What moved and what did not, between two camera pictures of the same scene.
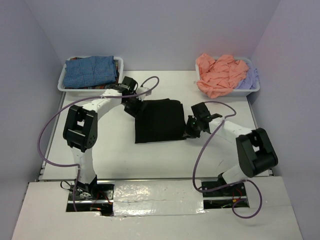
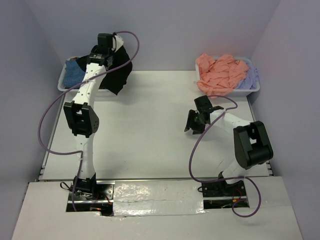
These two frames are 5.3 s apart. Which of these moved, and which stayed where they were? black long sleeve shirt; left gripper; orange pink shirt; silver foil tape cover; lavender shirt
Moved: left gripper; black long sleeve shirt
Stayed: lavender shirt; orange pink shirt; silver foil tape cover
